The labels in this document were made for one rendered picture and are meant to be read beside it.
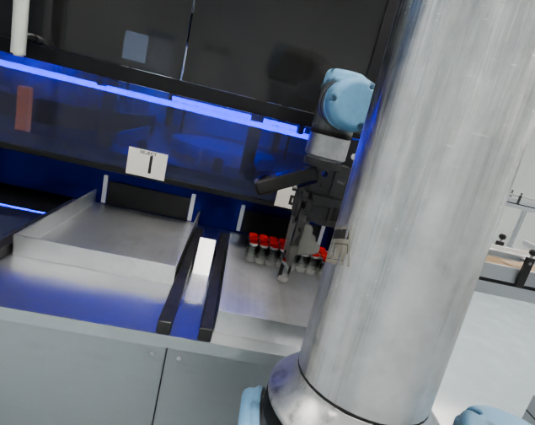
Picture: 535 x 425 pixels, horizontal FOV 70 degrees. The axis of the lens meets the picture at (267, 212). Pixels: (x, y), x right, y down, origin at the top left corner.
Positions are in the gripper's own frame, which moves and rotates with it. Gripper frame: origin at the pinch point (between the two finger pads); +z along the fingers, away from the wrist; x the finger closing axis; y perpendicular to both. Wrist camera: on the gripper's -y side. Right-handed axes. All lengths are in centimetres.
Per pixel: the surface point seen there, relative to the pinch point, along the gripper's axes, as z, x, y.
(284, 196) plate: -8.2, 15.8, -1.0
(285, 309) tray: 5.2, -11.3, 0.1
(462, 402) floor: 93, 90, 127
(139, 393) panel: 52, 16, -25
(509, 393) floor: 93, 105, 164
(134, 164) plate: -8.1, 15.5, -35.3
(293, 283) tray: 5.2, -0.6, 2.8
